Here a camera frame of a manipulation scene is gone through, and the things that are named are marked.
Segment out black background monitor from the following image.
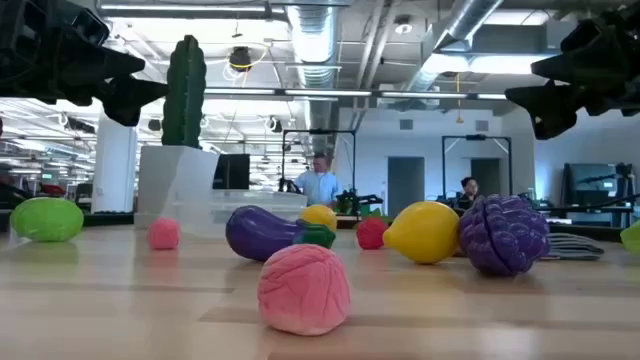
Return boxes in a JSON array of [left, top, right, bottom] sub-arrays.
[[213, 153, 251, 191]]

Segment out yellow toy lemon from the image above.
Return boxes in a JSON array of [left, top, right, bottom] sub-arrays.
[[300, 203, 339, 233], [382, 200, 461, 265]]

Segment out pink fuzzy toy ball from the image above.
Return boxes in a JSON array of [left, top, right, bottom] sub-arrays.
[[147, 217, 182, 251], [256, 243, 352, 337]]

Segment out black aluminium table frame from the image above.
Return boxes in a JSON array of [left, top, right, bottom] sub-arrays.
[[79, 211, 626, 243]]

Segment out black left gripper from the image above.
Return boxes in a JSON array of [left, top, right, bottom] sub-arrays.
[[0, 0, 169, 127]]

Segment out clear plastic tupperware container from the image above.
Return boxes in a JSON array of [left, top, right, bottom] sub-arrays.
[[192, 188, 309, 237]]

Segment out wide background monitor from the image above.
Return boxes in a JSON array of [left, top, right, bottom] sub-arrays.
[[563, 162, 636, 207]]

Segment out silver ceiling duct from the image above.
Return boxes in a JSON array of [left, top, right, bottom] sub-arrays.
[[399, 0, 504, 96], [284, 4, 346, 146]]

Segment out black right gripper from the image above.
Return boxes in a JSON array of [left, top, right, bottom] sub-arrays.
[[504, 4, 640, 140]]

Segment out black background station frame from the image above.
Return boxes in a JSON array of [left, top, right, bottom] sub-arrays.
[[281, 128, 357, 194], [441, 134, 513, 201]]

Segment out purple toy grapes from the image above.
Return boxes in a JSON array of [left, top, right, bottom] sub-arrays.
[[458, 194, 551, 278]]

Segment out grey folded cloth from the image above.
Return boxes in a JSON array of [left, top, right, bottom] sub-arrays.
[[542, 232, 605, 262]]

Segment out white building column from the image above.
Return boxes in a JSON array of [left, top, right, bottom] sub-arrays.
[[91, 112, 139, 215]]

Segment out linear ceiling light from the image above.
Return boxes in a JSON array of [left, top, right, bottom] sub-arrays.
[[204, 87, 509, 101]]

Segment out red toy strawberry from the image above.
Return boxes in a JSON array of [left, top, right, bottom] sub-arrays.
[[355, 216, 390, 251]]

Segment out green round toy fruit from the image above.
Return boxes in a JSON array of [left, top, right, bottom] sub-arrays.
[[9, 196, 85, 244]]

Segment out black ceiling device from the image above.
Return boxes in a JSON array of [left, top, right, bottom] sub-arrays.
[[228, 45, 254, 72]]

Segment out purple toy eggplant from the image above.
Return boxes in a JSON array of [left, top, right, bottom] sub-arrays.
[[225, 205, 337, 263]]

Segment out person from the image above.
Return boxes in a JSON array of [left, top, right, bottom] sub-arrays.
[[293, 152, 344, 209], [452, 176, 484, 211]]

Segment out white faceted plant pot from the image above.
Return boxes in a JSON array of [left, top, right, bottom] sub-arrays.
[[133, 145, 221, 231]]

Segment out grey door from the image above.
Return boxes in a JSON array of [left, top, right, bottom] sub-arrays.
[[470, 157, 502, 197], [387, 156, 426, 219]]

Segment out green cactus plant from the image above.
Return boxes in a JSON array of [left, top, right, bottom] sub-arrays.
[[160, 34, 208, 149]]

